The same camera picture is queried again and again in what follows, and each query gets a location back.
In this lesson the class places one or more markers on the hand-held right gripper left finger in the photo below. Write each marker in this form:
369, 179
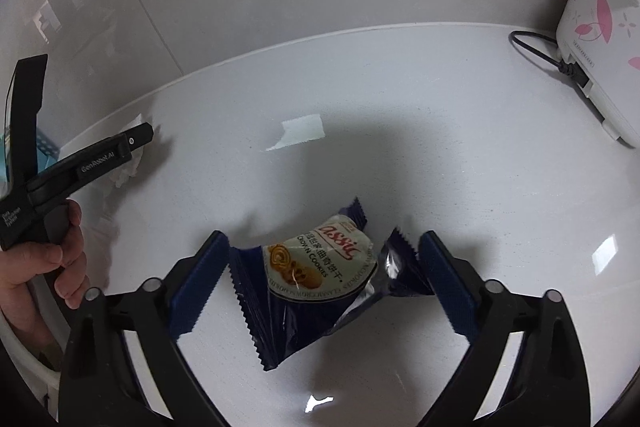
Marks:
200, 287

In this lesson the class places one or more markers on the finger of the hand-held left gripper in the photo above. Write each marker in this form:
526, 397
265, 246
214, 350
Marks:
95, 167
27, 117

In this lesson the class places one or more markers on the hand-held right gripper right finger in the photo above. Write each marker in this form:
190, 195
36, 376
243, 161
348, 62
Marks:
450, 282

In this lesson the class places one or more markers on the dark blue cookie wrapper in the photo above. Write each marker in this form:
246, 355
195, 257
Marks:
310, 267

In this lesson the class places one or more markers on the person's left hand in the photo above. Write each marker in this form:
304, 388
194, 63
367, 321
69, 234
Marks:
30, 264

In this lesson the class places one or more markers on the crumpled clear plastic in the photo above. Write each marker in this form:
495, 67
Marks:
125, 172

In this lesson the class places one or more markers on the blue plastic utensil holder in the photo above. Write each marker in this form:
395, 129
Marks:
46, 151

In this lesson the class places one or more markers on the white floral rice cooker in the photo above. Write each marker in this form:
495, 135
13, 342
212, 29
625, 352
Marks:
605, 17

